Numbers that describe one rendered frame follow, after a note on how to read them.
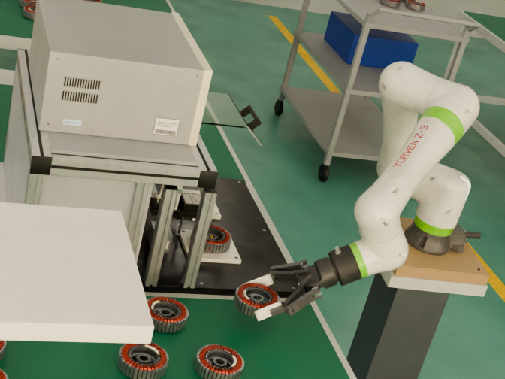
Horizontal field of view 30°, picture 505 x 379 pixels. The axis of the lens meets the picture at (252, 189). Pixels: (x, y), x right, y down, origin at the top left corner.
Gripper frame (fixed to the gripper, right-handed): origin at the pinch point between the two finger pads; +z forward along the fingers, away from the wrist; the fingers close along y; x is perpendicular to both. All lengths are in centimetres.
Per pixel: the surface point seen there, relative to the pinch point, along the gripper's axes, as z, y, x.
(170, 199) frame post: 10.9, -10.6, -30.0
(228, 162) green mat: -6, -92, 13
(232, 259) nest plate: 2.9, -23.9, 3.0
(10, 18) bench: 57, -209, -23
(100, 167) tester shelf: 23, -8, -47
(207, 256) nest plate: 9.0, -24.4, -0.7
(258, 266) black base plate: -3.2, -23.4, 8.0
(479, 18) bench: -193, -350, 129
